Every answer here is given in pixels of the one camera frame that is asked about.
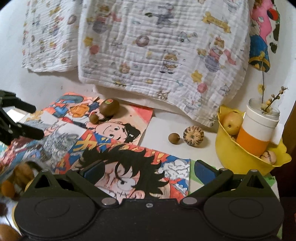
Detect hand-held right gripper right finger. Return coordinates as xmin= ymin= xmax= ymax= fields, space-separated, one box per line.
xmin=179 ymin=159 xmax=270 ymax=207

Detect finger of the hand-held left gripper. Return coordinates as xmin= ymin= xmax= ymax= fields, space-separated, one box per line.
xmin=0 ymin=107 xmax=45 ymax=144
xmin=0 ymin=90 xmax=37 ymax=114

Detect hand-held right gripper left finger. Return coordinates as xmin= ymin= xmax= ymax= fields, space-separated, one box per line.
xmin=29 ymin=161 xmax=119 ymax=208

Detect striped pepino melon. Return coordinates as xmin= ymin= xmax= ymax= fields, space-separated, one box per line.
xmin=183 ymin=126 xmax=204 ymax=146
xmin=260 ymin=150 xmax=277 ymax=165

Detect brown pointed mango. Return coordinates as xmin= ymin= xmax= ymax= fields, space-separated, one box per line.
xmin=13 ymin=162 xmax=35 ymax=193

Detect small orange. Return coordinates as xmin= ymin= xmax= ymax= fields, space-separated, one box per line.
xmin=0 ymin=181 xmax=16 ymax=197

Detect brown kiwi with sticker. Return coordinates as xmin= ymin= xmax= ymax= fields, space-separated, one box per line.
xmin=99 ymin=98 xmax=120 ymax=116

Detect yellow bear drawing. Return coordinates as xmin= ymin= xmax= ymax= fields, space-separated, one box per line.
xmin=188 ymin=159 xmax=285 ymax=241

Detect yellow plastic bowl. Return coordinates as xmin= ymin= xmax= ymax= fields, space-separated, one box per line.
xmin=215 ymin=105 xmax=292 ymax=176

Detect anime poster mat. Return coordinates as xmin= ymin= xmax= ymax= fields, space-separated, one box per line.
xmin=53 ymin=133 xmax=191 ymax=200

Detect yellow round fruit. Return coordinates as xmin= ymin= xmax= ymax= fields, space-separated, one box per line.
xmin=221 ymin=111 xmax=244 ymax=135

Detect white and orange cup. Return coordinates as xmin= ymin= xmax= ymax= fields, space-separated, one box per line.
xmin=236 ymin=98 xmax=280 ymax=156

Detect printed muslin cloth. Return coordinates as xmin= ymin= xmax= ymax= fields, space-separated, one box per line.
xmin=22 ymin=0 xmax=81 ymax=73
xmin=77 ymin=0 xmax=251 ymax=128

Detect dry plant twigs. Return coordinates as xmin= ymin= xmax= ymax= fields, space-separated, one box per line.
xmin=258 ymin=70 xmax=288 ymax=114

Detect pink and blue wall poster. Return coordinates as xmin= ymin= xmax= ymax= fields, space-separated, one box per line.
xmin=248 ymin=0 xmax=281 ymax=72

